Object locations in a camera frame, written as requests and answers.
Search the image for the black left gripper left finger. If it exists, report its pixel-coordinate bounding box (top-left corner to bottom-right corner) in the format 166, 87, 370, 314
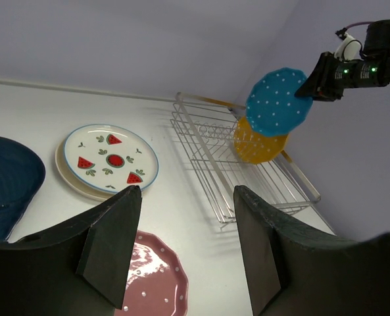
0, 186, 142, 315

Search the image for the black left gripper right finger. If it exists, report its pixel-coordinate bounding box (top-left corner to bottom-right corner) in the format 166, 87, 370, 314
233, 186, 390, 315

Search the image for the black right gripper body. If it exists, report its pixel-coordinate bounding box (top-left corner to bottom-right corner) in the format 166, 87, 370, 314
309, 52, 384, 101

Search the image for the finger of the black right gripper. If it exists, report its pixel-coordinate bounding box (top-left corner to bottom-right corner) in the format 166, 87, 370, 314
295, 74, 316, 98

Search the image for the blue polka dot plate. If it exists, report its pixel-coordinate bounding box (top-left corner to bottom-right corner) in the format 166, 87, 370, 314
245, 68, 313, 137

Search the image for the yellow polka dot plate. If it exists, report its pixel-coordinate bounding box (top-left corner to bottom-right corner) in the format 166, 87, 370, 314
233, 117, 288, 165

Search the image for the pink polka dot plate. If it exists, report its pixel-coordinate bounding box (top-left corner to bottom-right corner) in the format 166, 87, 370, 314
114, 231, 189, 316

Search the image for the cream pink branch plate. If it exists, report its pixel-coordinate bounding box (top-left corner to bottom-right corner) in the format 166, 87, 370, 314
55, 140, 114, 201

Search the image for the white watermelon pattern plate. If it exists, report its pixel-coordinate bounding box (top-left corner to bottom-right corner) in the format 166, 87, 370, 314
62, 124, 159, 194

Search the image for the dark blue leaf-shaped plate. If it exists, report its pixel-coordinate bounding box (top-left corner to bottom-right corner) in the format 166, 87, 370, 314
0, 137, 46, 242

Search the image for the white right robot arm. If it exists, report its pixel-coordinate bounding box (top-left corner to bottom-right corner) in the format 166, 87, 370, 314
295, 20, 390, 102

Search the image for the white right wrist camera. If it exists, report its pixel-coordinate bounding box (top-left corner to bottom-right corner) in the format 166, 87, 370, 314
334, 29, 362, 61

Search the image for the metal wire dish rack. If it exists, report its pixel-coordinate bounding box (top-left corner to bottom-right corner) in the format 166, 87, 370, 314
171, 92, 321, 225

